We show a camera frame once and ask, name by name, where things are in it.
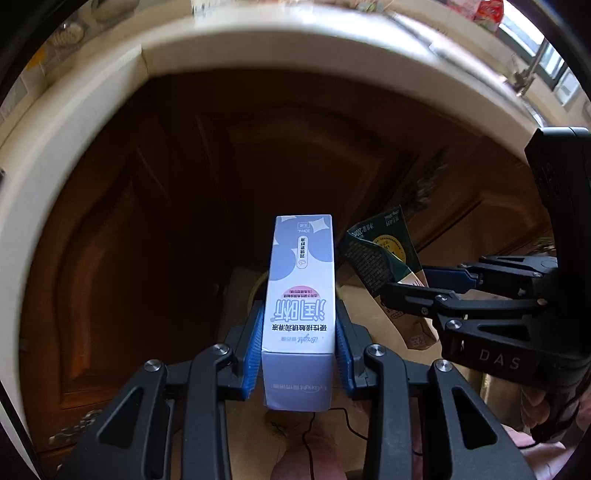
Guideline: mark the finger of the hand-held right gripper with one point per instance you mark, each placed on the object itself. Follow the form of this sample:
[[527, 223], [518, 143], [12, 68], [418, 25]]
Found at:
[[461, 276], [415, 297]]

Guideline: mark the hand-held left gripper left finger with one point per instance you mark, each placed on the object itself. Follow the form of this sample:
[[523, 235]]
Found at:
[[253, 350]]

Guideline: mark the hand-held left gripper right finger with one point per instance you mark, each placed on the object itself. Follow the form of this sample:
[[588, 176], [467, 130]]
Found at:
[[344, 360]]

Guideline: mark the dark green drink carton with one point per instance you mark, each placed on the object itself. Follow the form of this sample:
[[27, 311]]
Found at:
[[383, 249]]

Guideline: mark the lavender cardboard box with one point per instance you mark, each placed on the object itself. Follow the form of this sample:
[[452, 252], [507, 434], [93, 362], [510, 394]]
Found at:
[[298, 300]]

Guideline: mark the person's right hand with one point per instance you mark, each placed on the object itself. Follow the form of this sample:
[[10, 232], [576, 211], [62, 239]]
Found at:
[[531, 410]]

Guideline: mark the brown wooden cabinet door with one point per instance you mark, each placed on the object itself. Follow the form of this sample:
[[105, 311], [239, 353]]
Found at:
[[115, 277], [498, 221]]

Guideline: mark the person's leg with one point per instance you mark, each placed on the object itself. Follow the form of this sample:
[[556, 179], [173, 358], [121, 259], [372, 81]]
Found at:
[[323, 461]]

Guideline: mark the steel faucet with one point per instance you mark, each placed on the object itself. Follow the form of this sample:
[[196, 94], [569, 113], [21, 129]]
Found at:
[[531, 69]]

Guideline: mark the dark framed window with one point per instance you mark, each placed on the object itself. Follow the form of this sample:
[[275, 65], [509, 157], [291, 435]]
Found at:
[[554, 60]]

